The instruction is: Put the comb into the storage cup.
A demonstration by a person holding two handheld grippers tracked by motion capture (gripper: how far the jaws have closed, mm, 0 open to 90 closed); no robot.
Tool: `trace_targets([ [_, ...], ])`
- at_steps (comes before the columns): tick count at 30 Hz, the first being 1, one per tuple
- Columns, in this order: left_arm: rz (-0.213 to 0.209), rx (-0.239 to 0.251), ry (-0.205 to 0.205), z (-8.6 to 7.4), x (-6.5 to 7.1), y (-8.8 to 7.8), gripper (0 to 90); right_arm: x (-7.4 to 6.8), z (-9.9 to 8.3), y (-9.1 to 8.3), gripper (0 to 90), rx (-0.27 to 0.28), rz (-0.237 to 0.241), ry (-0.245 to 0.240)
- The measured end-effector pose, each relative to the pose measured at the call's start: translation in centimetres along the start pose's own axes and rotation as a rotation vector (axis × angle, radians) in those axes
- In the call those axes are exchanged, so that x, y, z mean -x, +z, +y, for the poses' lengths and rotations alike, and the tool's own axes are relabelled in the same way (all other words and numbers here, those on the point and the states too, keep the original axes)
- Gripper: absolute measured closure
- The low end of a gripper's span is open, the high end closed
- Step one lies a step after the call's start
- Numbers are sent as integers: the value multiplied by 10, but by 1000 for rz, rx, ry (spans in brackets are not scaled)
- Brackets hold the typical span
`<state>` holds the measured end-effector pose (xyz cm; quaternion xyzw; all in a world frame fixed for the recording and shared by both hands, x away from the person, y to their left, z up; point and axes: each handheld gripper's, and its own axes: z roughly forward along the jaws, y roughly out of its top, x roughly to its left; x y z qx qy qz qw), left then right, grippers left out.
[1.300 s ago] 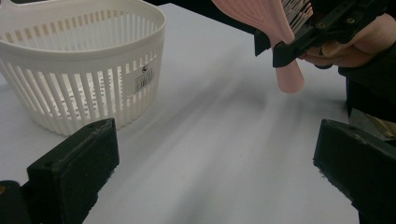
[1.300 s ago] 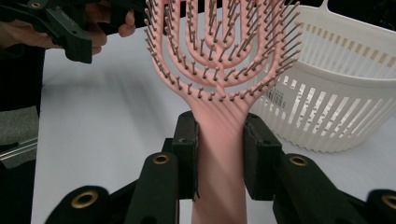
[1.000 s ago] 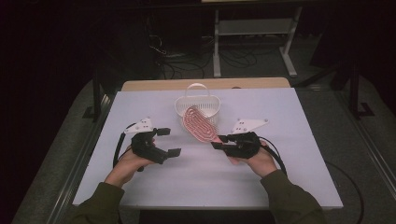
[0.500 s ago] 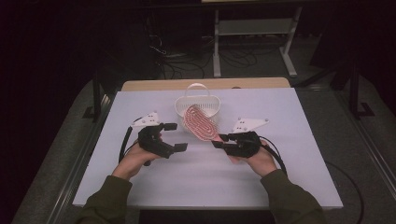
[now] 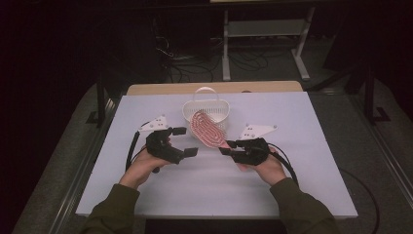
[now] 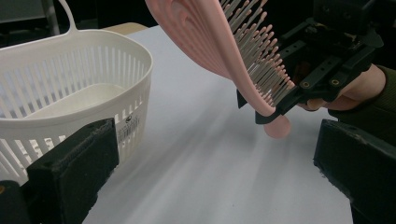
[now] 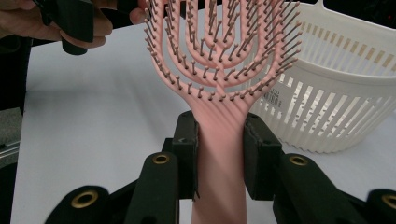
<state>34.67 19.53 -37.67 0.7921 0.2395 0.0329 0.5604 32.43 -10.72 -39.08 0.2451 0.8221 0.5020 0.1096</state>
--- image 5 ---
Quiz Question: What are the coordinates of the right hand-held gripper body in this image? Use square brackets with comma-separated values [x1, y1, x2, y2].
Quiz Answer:
[230, 123, 279, 167]

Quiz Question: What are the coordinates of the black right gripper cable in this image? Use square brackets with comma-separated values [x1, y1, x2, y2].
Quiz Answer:
[265, 141, 300, 187]

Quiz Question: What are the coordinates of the black metal stand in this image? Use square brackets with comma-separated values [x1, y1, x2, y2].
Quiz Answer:
[86, 72, 110, 129]
[362, 62, 393, 126]

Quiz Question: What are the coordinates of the white board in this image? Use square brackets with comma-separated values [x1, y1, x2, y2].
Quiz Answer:
[75, 91, 358, 219]

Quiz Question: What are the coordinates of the pink hairbrush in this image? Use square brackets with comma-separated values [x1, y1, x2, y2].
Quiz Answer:
[188, 109, 234, 151]

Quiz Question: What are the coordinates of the tangle of black cables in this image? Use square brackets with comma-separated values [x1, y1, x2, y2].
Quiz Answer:
[150, 16, 217, 84]

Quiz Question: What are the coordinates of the white metal desk frame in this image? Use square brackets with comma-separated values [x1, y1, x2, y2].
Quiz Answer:
[221, 5, 317, 82]

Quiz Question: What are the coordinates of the person's right hand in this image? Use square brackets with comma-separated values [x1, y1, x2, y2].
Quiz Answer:
[235, 144, 288, 187]

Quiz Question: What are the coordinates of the wooden table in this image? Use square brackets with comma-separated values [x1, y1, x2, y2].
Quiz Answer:
[126, 80, 304, 97]

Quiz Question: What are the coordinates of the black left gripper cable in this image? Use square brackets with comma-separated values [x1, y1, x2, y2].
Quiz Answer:
[124, 121, 151, 173]

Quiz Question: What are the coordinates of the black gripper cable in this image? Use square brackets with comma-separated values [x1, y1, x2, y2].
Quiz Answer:
[265, 141, 300, 187]
[124, 121, 151, 173]

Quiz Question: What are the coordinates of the metal rail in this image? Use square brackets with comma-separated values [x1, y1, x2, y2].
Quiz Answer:
[48, 97, 120, 234]
[352, 97, 413, 203]

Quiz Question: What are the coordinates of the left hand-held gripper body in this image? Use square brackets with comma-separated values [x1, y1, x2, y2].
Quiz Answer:
[137, 114, 186, 166]

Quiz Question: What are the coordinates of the white plastic basket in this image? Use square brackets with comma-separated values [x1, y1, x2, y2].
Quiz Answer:
[181, 86, 231, 140]

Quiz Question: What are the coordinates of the black cable on floor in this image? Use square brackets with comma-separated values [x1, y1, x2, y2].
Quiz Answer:
[338, 168, 381, 234]

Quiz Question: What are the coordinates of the person's left hand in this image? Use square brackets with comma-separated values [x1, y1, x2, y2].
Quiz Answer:
[118, 139, 173, 191]

